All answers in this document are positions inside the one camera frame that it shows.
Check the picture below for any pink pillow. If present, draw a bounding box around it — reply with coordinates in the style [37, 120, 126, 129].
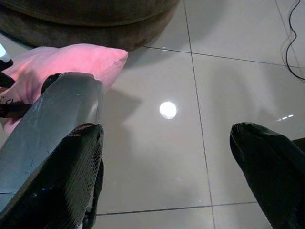
[0, 43, 129, 134]

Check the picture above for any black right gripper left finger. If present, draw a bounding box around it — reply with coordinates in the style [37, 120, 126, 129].
[0, 123, 105, 229]

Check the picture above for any brown velvet armchair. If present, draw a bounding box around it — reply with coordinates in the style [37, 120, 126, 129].
[0, 0, 180, 52]

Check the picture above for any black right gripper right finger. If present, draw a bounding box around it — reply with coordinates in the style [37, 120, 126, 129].
[229, 122, 305, 229]

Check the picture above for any black floor cable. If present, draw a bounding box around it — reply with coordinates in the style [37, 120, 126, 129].
[280, 0, 305, 81]

